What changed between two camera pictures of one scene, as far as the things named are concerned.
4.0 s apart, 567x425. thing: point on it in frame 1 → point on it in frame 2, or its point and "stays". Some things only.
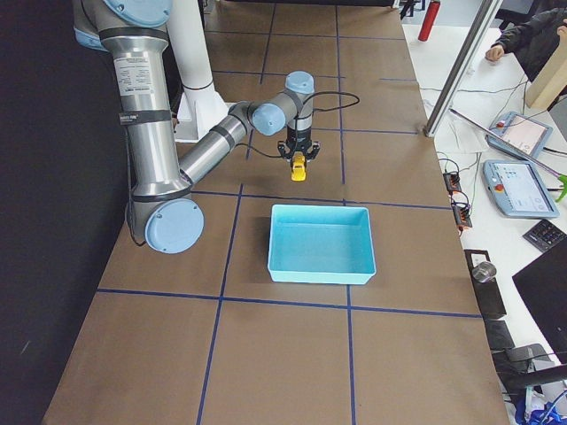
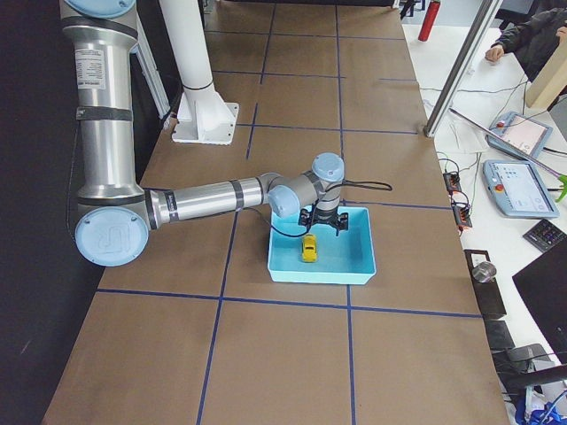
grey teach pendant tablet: x=516 y=189 stays
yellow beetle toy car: x=298 y=166 → x=309 y=251
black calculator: x=544 y=235 stays
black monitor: x=543 y=283 stays
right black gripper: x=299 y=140 → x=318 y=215
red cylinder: x=430 y=21 stays
